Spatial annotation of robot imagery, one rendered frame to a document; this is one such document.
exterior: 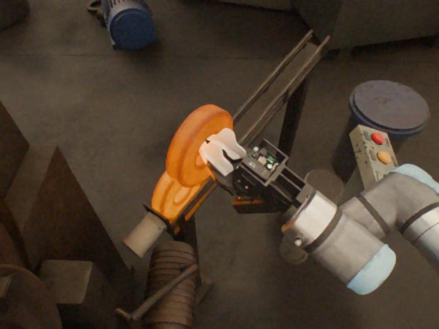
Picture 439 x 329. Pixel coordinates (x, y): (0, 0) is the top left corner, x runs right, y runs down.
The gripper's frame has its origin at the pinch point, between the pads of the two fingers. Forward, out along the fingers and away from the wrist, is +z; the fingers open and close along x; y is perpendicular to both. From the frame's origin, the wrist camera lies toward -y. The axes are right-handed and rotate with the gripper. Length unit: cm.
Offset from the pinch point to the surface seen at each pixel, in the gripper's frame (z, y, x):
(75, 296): -1.1, -13.1, 31.3
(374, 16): -4, -61, -180
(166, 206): -0.3, -21.2, 6.4
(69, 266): 3.6, -14.4, 28.5
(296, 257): -43, -75, -31
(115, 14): 117, -97, -90
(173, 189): 0.7, -17.9, 3.5
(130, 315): -9.6, -30.5, 26.9
